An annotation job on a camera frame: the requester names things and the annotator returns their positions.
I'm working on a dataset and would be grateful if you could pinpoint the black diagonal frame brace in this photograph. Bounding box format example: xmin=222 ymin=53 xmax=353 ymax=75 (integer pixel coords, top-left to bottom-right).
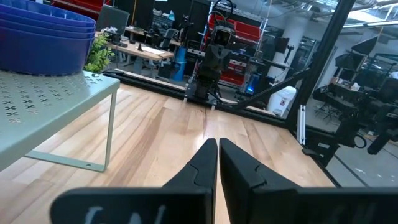
xmin=229 ymin=67 xmax=312 ymax=110

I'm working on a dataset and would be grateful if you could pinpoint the pale green perforated metal shelf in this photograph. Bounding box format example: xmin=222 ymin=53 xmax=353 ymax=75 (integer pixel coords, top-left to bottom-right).
xmin=0 ymin=70 xmax=121 ymax=173

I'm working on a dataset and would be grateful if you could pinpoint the black frame rail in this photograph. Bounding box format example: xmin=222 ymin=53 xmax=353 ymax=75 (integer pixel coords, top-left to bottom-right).
xmin=104 ymin=70 xmax=289 ymax=127

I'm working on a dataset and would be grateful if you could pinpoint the white metal bracket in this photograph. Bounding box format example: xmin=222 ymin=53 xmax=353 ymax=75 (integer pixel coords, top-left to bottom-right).
xmin=297 ymin=105 xmax=307 ymax=146

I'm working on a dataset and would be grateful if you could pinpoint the large red storage bin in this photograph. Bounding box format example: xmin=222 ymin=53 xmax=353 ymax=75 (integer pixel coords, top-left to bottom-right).
xmin=233 ymin=21 xmax=262 ymax=43

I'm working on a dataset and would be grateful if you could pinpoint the wooden desk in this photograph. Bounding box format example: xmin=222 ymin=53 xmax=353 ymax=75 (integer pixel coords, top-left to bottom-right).
xmin=95 ymin=30 xmax=175 ymax=78

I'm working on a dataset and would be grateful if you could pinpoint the green plant in white pot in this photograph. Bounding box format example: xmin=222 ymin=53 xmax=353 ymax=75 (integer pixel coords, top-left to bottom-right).
xmin=83 ymin=33 xmax=116 ymax=74

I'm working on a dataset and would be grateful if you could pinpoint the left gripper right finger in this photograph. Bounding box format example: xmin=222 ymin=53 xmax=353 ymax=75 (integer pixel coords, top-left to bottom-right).
xmin=219 ymin=138 xmax=398 ymax=224

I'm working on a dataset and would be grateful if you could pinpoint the metal storage rack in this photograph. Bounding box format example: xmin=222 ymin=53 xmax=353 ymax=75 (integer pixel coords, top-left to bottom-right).
xmin=191 ymin=1 xmax=268 ymax=91

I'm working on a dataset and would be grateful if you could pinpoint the black frame post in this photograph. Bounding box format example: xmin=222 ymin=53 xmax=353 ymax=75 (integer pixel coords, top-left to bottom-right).
xmin=284 ymin=0 xmax=357 ymax=131

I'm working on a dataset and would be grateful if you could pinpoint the black monitor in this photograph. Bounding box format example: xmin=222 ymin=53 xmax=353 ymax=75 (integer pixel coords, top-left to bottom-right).
xmin=351 ymin=36 xmax=379 ymax=57

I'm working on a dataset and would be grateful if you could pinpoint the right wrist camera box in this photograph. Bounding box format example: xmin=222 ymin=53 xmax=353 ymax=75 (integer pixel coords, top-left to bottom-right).
xmin=212 ymin=24 xmax=236 ymax=47

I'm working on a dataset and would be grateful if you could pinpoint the blue barrel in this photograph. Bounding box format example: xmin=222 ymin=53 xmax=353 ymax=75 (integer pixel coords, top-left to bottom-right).
xmin=172 ymin=46 xmax=187 ymax=82

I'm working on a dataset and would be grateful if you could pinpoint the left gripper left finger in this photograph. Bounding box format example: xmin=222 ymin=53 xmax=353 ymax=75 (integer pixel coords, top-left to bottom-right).
xmin=51 ymin=138 xmax=218 ymax=224

